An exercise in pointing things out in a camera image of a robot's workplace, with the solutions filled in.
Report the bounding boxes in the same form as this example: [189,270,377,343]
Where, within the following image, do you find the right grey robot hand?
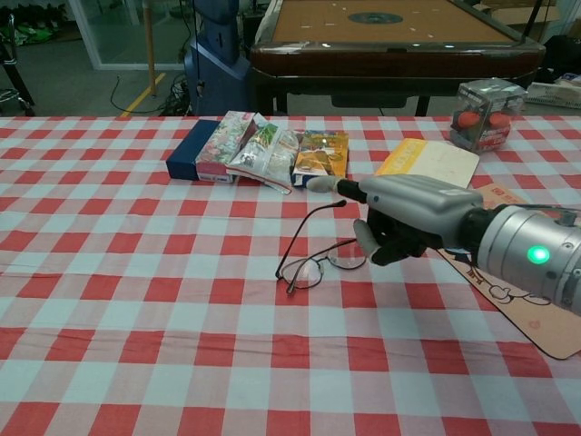
[307,174,485,267]

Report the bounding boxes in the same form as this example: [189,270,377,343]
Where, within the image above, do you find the thin metal frame eyeglasses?
[275,199,367,295]

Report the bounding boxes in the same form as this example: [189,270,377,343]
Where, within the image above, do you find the yellow white notebook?
[373,137,481,187]

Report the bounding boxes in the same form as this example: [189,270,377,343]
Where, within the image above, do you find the orange yellow snack box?
[290,129,350,191]

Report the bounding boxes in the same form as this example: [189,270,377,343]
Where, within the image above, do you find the clear pack with orange caps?
[448,78,528,154]

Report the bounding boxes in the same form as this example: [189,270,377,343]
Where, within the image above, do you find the cartoon girl mouse pad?
[436,183,581,362]

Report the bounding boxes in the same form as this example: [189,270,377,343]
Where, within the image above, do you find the clear plastic snack bag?
[225,113,304,196]

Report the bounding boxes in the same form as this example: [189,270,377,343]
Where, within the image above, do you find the brown mahjong table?
[250,0,547,116]

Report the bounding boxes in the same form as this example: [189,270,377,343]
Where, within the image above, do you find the white plastic basket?
[524,82,581,109]

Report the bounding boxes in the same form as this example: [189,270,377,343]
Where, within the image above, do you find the floral pink box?
[195,110,256,183]

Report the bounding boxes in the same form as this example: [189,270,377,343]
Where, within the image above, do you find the dark blue box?
[165,119,222,181]

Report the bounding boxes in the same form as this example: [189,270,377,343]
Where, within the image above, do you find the red white checkered tablecloth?
[0,114,581,436]

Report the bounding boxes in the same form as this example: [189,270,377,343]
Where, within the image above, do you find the wooden pole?
[143,0,158,97]

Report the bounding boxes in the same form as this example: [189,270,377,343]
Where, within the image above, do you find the black metal cart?
[0,13,36,117]

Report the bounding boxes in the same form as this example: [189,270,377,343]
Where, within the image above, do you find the blue machine pedestal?
[183,0,251,116]

